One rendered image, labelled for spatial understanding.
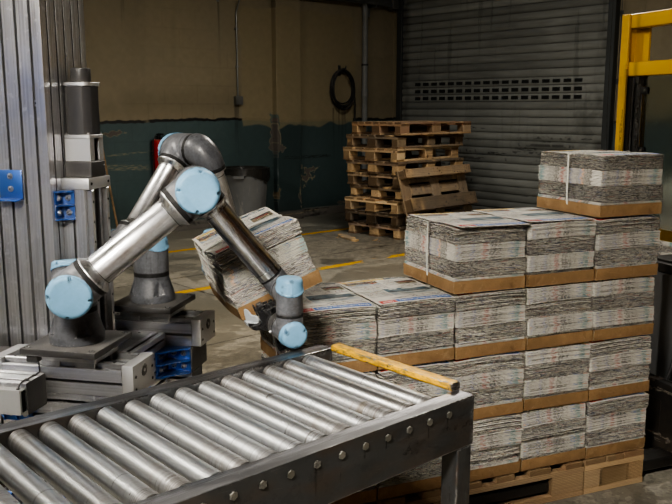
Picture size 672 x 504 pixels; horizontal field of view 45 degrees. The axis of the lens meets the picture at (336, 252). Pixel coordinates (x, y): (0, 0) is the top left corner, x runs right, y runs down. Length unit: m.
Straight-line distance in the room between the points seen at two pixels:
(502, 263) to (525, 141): 7.74
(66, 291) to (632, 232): 2.01
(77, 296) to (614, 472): 2.18
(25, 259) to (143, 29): 7.28
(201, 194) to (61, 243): 0.59
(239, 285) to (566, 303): 1.21
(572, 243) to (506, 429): 0.71
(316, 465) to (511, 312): 1.45
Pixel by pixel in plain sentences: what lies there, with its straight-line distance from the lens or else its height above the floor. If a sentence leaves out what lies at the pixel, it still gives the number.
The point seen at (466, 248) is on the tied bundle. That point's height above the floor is 0.99.
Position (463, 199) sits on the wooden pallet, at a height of 0.41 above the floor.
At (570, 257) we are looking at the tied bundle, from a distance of 3.01.
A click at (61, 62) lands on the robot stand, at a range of 2.57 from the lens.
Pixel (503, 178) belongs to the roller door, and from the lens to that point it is 10.75.
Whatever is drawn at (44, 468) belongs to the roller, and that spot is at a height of 0.79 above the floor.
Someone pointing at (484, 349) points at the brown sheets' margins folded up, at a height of 0.63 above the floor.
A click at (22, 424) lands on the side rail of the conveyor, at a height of 0.80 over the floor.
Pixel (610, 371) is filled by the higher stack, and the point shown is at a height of 0.48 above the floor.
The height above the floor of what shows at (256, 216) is 1.09.
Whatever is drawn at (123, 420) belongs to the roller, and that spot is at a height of 0.80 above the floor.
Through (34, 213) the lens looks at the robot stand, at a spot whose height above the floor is 1.15.
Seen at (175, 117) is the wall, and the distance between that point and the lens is 9.84.
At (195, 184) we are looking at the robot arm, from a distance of 2.11.
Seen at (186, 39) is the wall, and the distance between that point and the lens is 9.97.
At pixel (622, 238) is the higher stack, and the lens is 3.15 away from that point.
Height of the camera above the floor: 1.46
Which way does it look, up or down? 10 degrees down
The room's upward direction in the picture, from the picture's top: straight up
